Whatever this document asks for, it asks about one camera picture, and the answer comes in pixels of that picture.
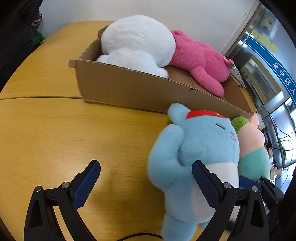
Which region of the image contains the white plush toy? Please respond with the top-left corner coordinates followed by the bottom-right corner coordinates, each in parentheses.
top-left (96, 15), bottom-right (176, 78)

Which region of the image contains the pink and teal pig plush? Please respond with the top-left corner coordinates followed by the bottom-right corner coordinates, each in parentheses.
top-left (231, 113), bottom-right (271, 182)

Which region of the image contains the brown cardboard box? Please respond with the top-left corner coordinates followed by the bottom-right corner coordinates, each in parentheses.
top-left (69, 25), bottom-right (253, 116)

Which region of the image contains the green cloth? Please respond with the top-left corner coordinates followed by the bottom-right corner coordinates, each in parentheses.
top-left (32, 32), bottom-right (46, 46)

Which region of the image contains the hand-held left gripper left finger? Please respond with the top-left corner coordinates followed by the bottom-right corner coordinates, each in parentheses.
top-left (23, 160), bottom-right (101, 241)

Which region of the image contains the blue plush toy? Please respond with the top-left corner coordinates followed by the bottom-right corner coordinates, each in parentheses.
top-left (148, 103), bottom-right (241, 240)

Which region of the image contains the grey tote bag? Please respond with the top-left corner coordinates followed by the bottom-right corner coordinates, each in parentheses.
top-left (229, 69), bottom-right (247, 90)

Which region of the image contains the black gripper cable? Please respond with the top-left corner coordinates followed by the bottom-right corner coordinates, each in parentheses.
top-left (118, 232), bottom-right (163, 241)

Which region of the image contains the blue sign band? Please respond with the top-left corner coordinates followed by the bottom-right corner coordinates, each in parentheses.
top-left (245, 37), bottom-right (296, 105)

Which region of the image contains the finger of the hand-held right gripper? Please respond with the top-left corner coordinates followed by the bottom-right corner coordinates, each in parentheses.
top-left (239, 176), bottom-right (264, 189)
top-left (262, 176), bottom-right (284, 205)

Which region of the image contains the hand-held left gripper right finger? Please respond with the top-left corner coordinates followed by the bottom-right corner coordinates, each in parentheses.
top-left (192, 160), bottom-right (270, 241)

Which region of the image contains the cartoon wall poster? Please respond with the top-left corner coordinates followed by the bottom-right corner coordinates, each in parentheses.
top-left (261, 11), bottom-right (277, 32)

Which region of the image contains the metal framed glass partition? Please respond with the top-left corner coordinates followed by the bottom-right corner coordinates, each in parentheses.
top-left (224, 5), bottom-right (296, 163)

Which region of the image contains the pink plush toy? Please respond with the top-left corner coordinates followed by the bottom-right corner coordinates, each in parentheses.
top-left (169, 29), bottom-right (236, 97)

